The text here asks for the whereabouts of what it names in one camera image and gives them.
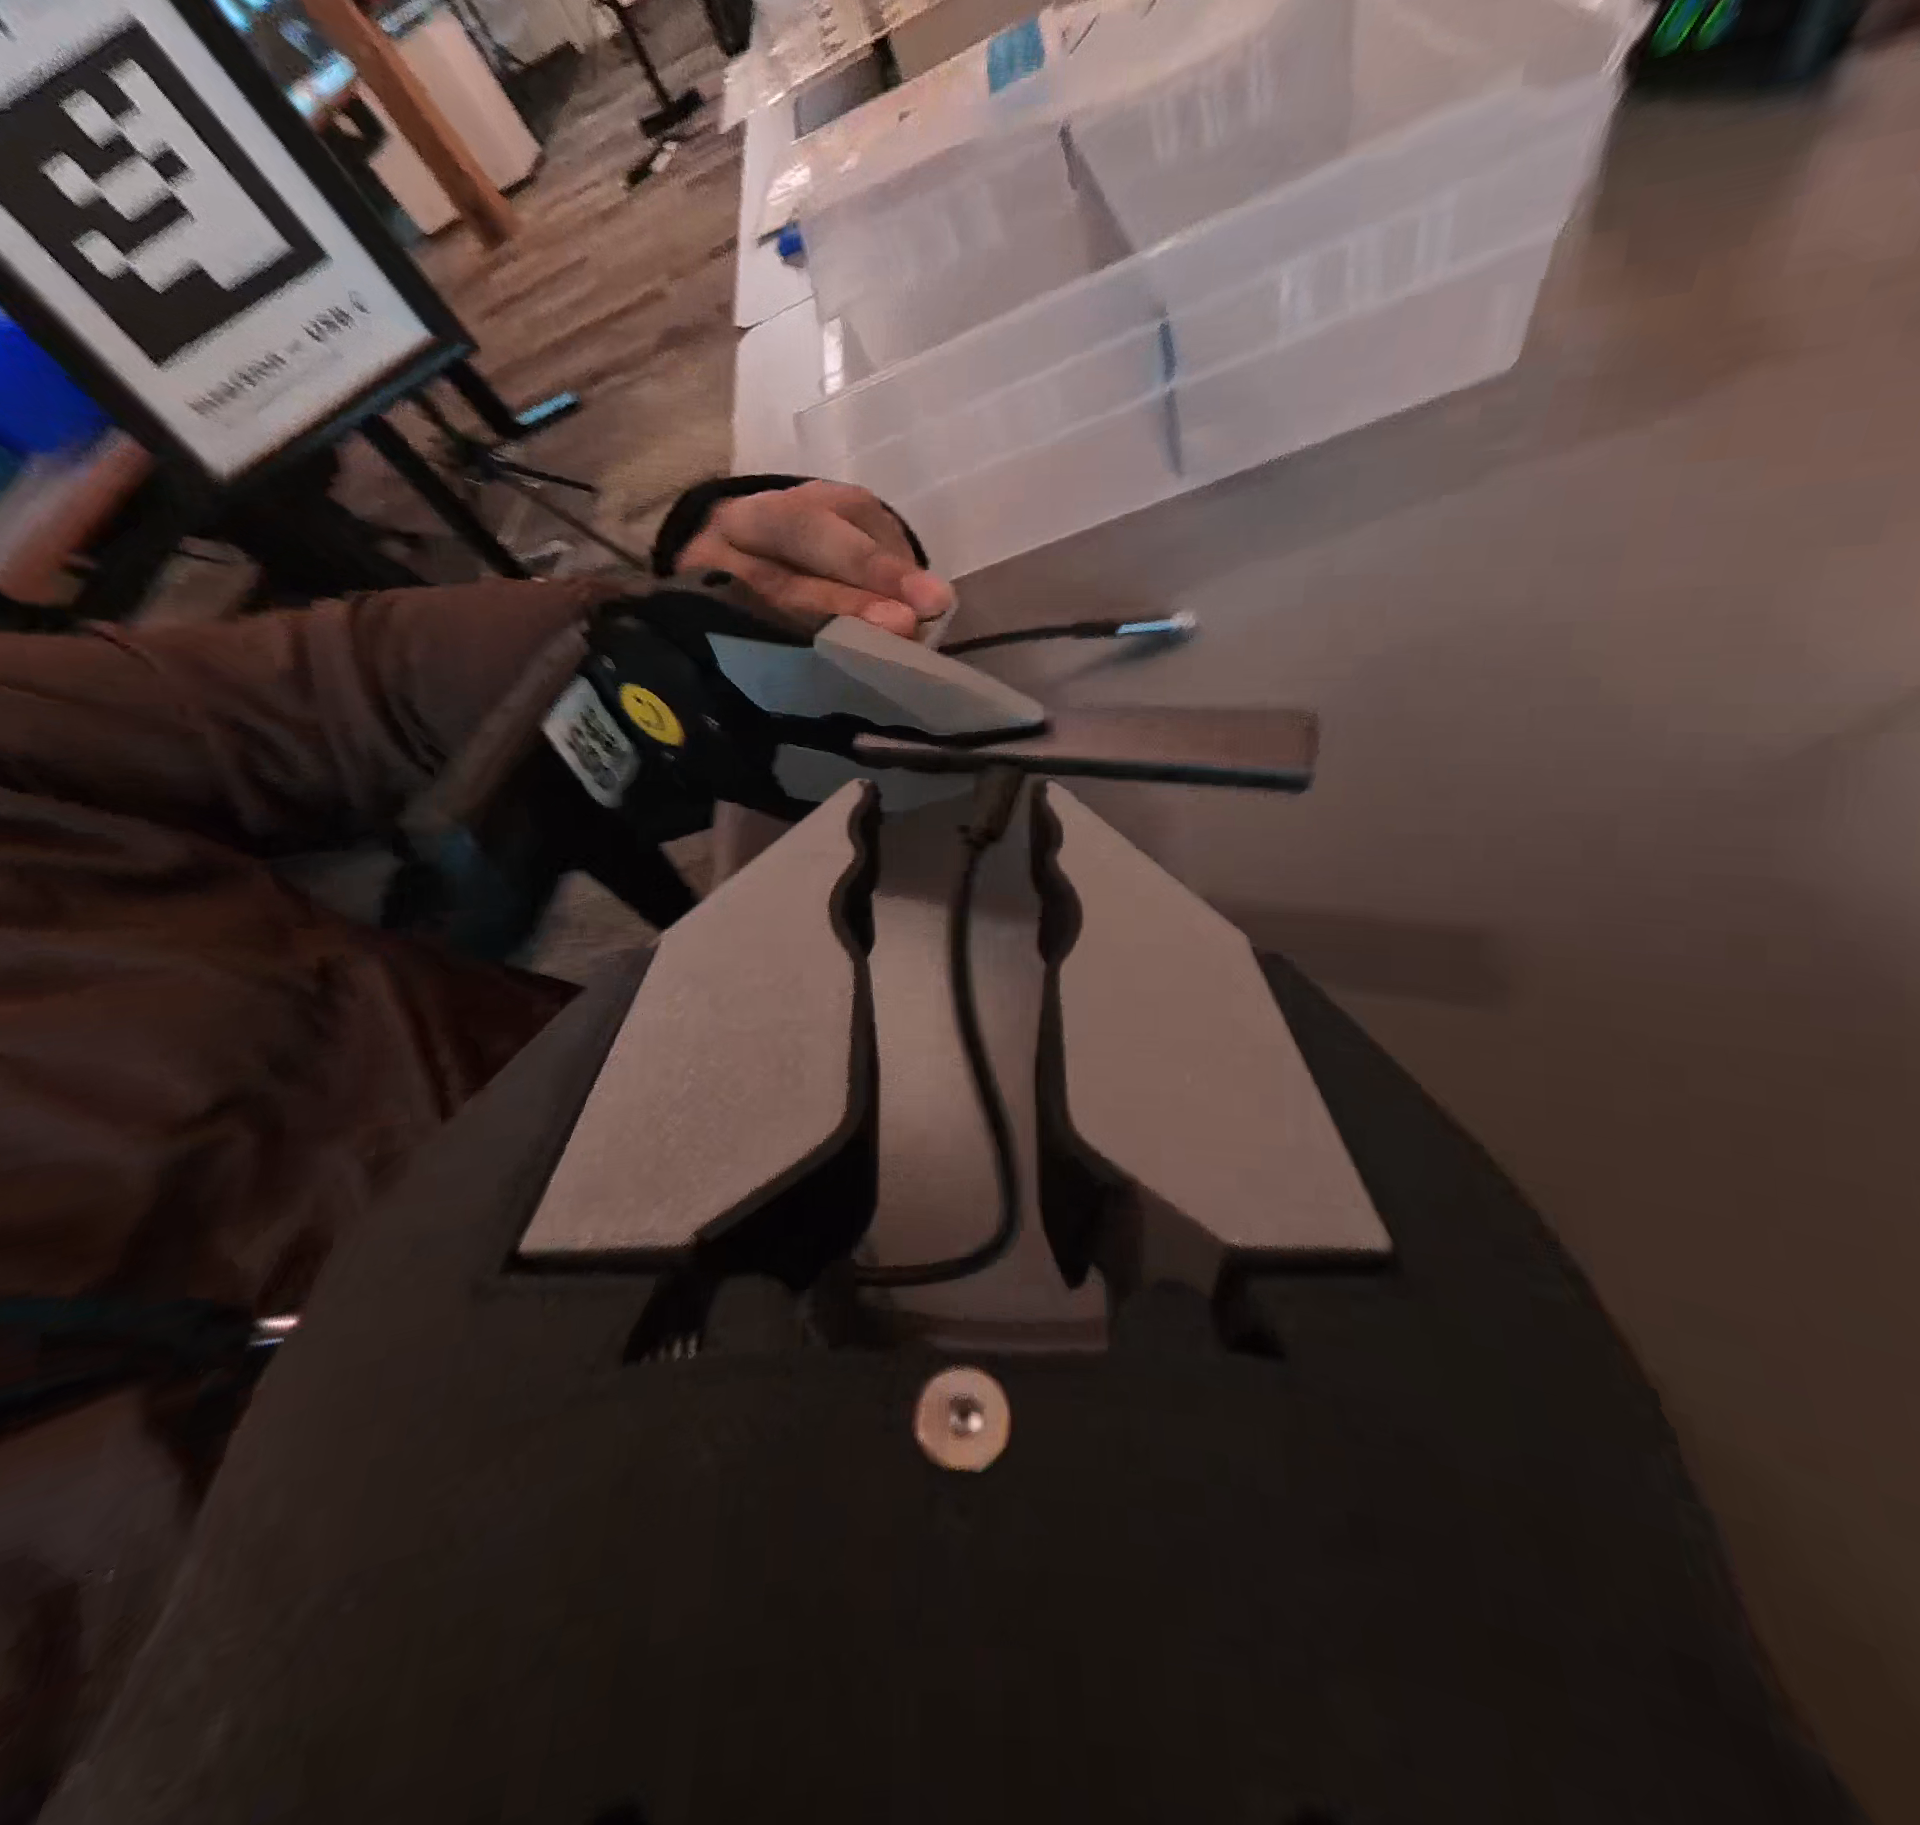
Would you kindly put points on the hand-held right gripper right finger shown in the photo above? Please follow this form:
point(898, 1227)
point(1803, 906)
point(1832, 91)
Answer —
point(1200, 1091)

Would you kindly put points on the person's left hand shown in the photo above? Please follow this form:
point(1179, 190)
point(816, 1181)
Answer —
point(816, 551)

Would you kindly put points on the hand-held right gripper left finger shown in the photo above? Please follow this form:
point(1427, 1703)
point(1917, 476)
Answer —
point(706, 1077)

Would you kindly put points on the black tripod stand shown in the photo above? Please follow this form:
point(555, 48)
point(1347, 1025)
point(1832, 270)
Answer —
point(636, 42)

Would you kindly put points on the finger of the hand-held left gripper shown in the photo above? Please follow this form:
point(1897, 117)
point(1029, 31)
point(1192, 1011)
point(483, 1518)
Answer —
point(816, 773)
point(901, 678)

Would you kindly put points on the clear plastic storage bin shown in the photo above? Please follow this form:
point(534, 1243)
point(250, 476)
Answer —
point(1276, 206)

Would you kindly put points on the black sign stand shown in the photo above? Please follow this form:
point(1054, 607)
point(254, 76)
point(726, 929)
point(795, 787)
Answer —
point(435, 483)

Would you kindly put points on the person's left forearm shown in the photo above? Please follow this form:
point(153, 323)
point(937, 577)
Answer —
point(226, 701)

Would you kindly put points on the person's brown jacket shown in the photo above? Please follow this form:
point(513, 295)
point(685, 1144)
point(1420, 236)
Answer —
point(181, 1077)

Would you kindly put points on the black-framed tag sign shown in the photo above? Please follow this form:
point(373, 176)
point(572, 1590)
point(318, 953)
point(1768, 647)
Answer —
point(166, 192)

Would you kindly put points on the wooden post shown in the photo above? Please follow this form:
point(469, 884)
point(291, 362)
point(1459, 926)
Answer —
point(390, 71)

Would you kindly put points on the white cabinet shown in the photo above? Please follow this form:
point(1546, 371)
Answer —
point(465, 132)

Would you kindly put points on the slim grey usb hub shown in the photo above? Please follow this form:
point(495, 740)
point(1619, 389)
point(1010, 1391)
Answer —
point(1170, 747)

